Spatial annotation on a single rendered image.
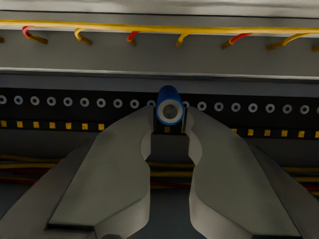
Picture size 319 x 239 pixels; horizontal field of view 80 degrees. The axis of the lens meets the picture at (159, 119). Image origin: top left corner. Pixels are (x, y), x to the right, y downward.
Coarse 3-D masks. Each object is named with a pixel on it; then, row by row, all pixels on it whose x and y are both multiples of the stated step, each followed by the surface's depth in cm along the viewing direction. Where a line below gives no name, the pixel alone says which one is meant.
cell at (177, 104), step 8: (168, 88) 15; (160, 96) 13; (168, 96) 12; (176, 96) 12; (160, 104) 12; (168, 104) 12; (176, 104) 12; (160, 112) 12; (168, 112) 12; (176, 112) 12; (160, 120) 12; (168, 120) 12; (176, 120) 12
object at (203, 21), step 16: (0, 16) 8; (16, 16) 8; (32, 16) 8; (48, 16) 8; (64, 16) 8; (80, 16) 8; (96, 16) 8; (112, 16) 8; (128, 16) 8; (144, 16) 8; (160, 16) 8; (176, 16) 8; (192, 16) 8; (208, 16) 8; (224, 16) 8; (240, 16) 8; (128, 32) 9; (144, 32) 9; (160, 32) 8
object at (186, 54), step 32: (0, 32) 9; (32, 32) 9; (64, 32) 9; (96, 32) 9; (192, 32) 7; (224, 32) 7; (256, 32) 7; (288, 32) 7; (0, 64) 9; (32, 64) 9; (64, 64) 9; (96, 64) 9; (128, 64) 9; (160, 64) 9; (192, 64) 9; (224, 64) 9; (256, 64) 9; (288, 64) 9
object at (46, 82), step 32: (0, 0) 7; (32, 0) 7; (64, 0) 7; (96, 0) 7; (128, 0) 7; (160, 0) 7; (192, 0) 7; (224, 0) 7; (256, 0) 6; (288, 0) 6; (288, 96) 22
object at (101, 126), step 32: (32, 96) 24; (64, 96) 24; (96, 96) 23; (128, 96) 23; (192, 96) 23; (224, 96) 23; (256, 96) 23; (0, 128) 24; (32, 128) 24; (64, 128) 24; (96, 128) 24; (160, 128) 24; (256, 128) 24; (288, 128) 24
